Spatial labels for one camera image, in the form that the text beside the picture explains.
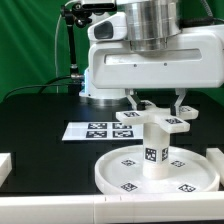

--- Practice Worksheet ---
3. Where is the white round table top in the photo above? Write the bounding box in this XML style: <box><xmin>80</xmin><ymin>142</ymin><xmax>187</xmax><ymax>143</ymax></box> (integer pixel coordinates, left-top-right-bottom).
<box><xmin>95</xmin><ymin>145</ymin><xmax>220</xmax><ymax>194</ymax></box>

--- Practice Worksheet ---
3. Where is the white front fence rail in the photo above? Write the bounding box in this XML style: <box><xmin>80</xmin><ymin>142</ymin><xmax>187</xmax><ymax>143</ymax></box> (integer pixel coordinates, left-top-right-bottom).
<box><xmin>0</xmin><ymin>191</ymin><xmax>224</xmax><ymax>224</ymax></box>

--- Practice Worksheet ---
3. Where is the white cross-shaped table base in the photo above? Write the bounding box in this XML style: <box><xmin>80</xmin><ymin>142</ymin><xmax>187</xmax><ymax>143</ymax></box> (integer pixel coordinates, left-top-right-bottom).
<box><xmin>116</xmin><ymin>101</ymin><xmax>199</xmax><ymax>134</ymax></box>

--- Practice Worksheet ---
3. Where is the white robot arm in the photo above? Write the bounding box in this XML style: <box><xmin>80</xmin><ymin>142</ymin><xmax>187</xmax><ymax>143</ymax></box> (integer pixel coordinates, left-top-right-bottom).
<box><xmin>80</xmin><ymin>0</ymin><xmax>224</xmax><ymax>105</ymax></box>

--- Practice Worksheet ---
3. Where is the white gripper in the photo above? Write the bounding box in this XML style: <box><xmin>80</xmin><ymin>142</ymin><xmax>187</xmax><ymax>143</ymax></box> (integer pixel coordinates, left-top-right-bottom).
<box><xmin>88</xmin><ymin>14</ymin><xmax>224</xmax><ymax>115</ymax></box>

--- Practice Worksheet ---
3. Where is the white left fence block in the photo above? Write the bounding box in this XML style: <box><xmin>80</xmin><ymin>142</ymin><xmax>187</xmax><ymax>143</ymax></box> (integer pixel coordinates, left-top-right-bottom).
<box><xmin>0</xmin><ymin>153</ymin><xmax>12</xmax><ymax>187</ymax></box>

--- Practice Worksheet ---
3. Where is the black cable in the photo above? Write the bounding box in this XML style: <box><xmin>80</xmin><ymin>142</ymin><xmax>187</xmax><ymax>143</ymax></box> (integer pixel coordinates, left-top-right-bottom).
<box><xmin>1</xmin><ymin>75</ymin><xmax>83</xmax><ymax>101</ymax></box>

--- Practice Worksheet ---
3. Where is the white fence block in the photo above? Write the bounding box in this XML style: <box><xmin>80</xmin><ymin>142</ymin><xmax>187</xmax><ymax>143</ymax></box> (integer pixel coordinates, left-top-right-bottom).
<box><xmin>0</xmin><ymin>153</ymin><xmax>12</xmax><ymax>187</ymax></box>
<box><xmin>206</xmin><ymin>148</ymin><xmax>224</xmax><ymax>187</ymax></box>

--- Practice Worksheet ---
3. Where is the white right fence block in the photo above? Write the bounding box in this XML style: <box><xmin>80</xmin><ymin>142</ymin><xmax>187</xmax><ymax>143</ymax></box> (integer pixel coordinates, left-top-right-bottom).
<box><xmin>206</xmin><ymin>148</ymin><xmax>224</xmax><ymax>187</ymax></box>

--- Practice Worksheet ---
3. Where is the white marker tag sheet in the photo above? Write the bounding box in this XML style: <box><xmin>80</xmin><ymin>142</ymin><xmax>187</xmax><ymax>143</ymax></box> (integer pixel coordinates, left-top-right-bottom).
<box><xmin>62</xmin><ymin>122</ymin><xmax>143</xmax><ymax>141</ymax></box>

